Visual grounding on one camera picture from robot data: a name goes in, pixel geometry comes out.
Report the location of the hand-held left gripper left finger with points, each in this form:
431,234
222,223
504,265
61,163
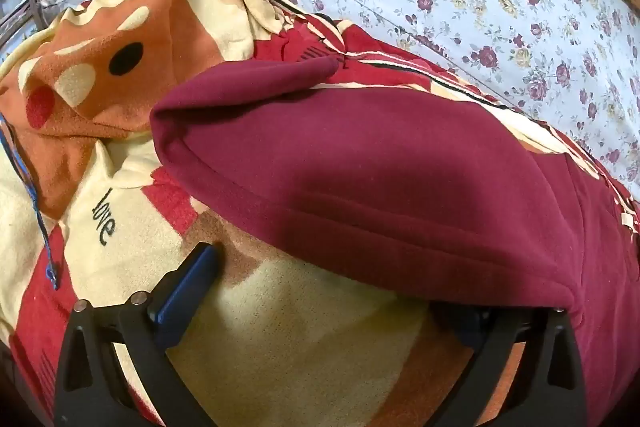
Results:
186,289

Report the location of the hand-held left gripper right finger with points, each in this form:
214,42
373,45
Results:
505,357

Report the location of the maroon fleece garment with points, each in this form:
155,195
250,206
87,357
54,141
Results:
380,187

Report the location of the orange yellow red printed blanket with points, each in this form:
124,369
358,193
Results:
130,72

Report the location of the grey metal rack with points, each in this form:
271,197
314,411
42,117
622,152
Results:
20,14

